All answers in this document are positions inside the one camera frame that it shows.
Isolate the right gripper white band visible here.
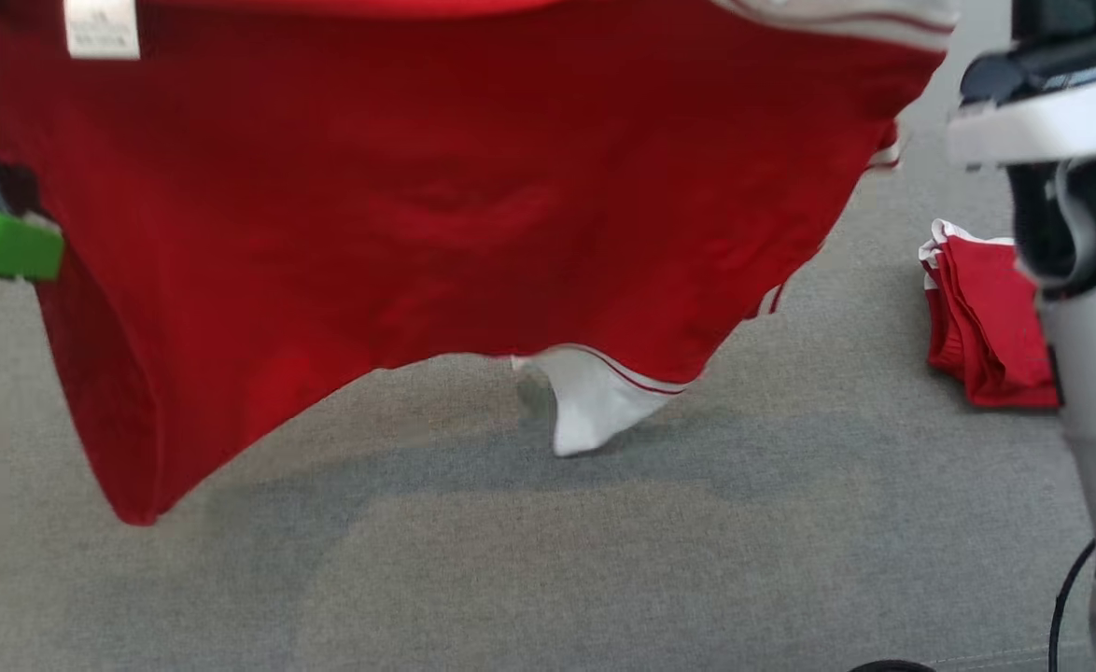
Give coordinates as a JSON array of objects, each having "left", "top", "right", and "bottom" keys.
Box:
[{"left": 945, "top": 0, "right": 1096, "bottom": 171}]

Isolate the red white jersey garment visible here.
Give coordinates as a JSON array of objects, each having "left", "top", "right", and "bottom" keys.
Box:
[{"left": 0, "top": 0, "right": 960, "bottom": 526}]

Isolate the folded red white garment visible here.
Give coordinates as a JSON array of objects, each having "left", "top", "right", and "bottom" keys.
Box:
[{"left": 919, "top": 219, "right": 1060, "bottom": 410}]

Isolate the thin black cable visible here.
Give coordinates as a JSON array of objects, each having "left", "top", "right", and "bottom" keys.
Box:
[{"left": 1047, "top": 539, "right": 1096, "bottom": 672}]

